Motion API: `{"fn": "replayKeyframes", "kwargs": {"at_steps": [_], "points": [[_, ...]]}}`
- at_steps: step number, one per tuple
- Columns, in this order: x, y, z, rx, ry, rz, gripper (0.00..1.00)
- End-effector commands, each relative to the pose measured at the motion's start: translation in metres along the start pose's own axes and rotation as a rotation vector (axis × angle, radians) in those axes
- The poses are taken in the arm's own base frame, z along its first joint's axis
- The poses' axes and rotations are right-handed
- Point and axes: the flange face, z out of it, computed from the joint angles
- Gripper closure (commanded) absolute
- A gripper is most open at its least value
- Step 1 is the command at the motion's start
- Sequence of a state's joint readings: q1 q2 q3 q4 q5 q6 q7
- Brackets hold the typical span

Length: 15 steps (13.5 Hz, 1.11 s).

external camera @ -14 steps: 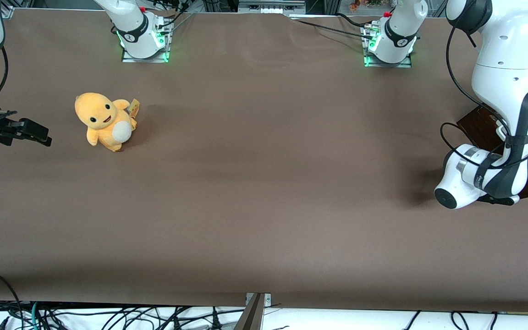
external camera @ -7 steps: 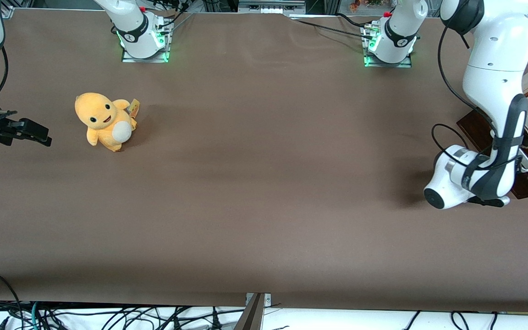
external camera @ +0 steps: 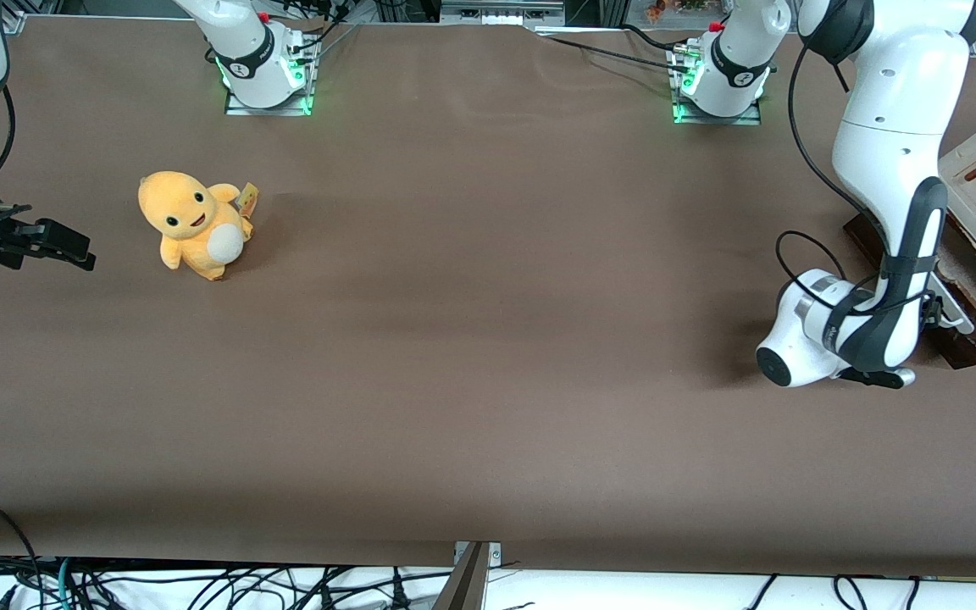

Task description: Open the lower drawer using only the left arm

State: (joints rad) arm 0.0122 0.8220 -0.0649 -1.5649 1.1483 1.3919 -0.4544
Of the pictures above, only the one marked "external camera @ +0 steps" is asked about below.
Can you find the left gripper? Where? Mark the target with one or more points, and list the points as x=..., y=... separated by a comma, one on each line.
x=933, y=310

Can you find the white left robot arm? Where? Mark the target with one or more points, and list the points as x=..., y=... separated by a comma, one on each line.
x=895, y=169

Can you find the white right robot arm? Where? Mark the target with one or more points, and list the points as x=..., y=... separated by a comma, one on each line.
x=255, y=51

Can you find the yellow plush toy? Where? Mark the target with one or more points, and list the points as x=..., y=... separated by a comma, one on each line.
x=191, y=220

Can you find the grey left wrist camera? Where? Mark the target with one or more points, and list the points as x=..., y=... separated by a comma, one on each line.
x=886, y=377

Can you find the silver aluminium frame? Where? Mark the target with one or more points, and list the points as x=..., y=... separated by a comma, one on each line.
x=501, y=10

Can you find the metal table edge bracket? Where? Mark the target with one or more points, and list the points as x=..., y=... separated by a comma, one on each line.
x=471, y=576

